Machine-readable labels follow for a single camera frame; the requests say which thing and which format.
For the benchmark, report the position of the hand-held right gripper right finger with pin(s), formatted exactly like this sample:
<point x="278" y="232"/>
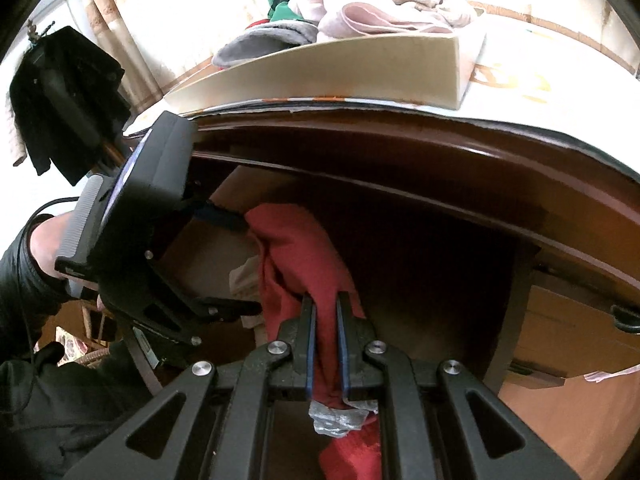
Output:
<point x="342" y="340"/>

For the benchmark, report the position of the cream cardboard box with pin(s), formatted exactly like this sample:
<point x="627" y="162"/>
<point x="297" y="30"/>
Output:
<point x="350" y="65"/>

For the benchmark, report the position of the person's black jacket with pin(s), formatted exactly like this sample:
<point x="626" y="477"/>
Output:
<point x="75" y="410"/>

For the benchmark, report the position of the green and black underwear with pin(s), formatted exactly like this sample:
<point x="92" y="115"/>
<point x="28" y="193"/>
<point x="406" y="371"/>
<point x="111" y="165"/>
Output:
<point x="285" y="10"/>

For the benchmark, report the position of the pink underwear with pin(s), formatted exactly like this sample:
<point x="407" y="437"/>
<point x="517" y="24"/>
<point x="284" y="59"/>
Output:
<point x="360" y="20"/>

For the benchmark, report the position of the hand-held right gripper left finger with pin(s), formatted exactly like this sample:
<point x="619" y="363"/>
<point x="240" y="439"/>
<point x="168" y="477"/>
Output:
<point x="311" y="340"/>

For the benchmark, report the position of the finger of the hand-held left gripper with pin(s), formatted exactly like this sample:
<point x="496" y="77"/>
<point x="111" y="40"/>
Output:
<point x="222" y="217"/>
<point x="220" y="305"/>

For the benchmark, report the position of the black hanging coat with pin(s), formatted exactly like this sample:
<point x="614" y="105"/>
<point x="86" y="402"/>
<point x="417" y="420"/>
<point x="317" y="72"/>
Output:
<point x="65" y="95"/>

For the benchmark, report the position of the person's left hand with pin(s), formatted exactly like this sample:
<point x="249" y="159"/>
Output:
<point x="45" y="245"/>

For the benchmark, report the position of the clear plastic wrapper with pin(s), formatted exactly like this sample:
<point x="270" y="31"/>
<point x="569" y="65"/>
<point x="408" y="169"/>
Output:
<point x="335" y="420"/>

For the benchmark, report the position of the pink cloth strip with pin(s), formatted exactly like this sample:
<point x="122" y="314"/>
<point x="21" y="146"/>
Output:
<point x="600" y="375"/>

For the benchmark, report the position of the person's left forearm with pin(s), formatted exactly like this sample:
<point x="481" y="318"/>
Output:
<point x="20" y="290"/>

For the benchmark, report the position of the grey underwear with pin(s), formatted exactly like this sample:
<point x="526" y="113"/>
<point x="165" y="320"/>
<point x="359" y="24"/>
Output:
<point x="270" y="40"/>

